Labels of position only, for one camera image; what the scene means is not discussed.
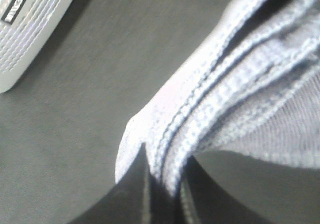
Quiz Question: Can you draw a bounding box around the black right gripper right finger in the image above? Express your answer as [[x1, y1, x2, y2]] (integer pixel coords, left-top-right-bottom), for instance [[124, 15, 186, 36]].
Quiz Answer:
[[177, 157, 271, 224]]

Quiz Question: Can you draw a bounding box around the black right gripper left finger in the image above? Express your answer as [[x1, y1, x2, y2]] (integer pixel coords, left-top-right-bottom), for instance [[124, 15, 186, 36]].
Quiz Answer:
[[70, 144, 175, 224]]

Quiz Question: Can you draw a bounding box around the light purple towel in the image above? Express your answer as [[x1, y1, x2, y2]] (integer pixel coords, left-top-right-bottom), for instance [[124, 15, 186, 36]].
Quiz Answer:
[[115, 0, 320, 196]]

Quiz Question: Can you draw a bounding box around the black fabric table mat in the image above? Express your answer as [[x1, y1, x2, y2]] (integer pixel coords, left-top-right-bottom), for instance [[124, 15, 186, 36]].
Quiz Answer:
[[0, 0, 320, 223]]

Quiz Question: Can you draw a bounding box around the grey perforated plastic basket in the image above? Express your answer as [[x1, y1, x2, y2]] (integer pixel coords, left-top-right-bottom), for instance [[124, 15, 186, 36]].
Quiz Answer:
[[0, 0, 73, 93]]

